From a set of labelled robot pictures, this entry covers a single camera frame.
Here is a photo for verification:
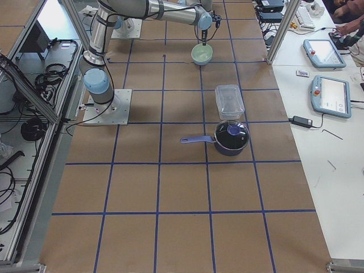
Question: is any aluminium frame post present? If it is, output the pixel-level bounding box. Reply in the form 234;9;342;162
266;0;301;65

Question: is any black power adapter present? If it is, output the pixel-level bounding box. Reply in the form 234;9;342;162
288;115;313;129

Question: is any glass pot lid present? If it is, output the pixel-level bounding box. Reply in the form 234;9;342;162
214;120;249;139

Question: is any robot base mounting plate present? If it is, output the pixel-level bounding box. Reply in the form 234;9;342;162
83;89;132;126

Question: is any black cable bundle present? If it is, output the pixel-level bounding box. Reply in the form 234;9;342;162
34;63;71;99

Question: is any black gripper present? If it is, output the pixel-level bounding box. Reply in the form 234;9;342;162
201;11;221;43

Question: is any far teach pendant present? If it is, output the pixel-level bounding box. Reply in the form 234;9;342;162
303;39;346;69

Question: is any blue saucepan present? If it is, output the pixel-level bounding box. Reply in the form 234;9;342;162
180;134;249;156

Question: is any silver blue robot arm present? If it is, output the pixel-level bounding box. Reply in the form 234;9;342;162
79;0;215;107

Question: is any light blue bowl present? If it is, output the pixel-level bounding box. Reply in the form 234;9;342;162
192;55;212;66

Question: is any person forearm red sleeve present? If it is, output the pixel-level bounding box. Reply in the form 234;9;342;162
333;13;363;35

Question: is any black control box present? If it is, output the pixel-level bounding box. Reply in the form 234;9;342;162
19;20;50;60

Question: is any black coiled cable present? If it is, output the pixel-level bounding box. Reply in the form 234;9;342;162
20;117;46;143

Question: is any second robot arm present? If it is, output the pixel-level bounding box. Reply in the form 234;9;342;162
107;1;221;42

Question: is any clear plastic food container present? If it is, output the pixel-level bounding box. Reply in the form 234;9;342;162
215;85;245;120

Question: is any aluminium frame rail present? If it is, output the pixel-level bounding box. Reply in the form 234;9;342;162
1;54;61;126

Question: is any white keyboard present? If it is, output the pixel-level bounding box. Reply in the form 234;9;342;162
295;6;316;31

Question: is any teach pendant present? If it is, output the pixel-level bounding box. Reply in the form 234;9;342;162
303;39;346;69
311;75;351;118

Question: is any light green bowl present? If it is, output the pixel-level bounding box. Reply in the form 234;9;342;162
191;44;213;57

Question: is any near teach pendant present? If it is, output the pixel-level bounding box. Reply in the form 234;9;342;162
311;75;351;118

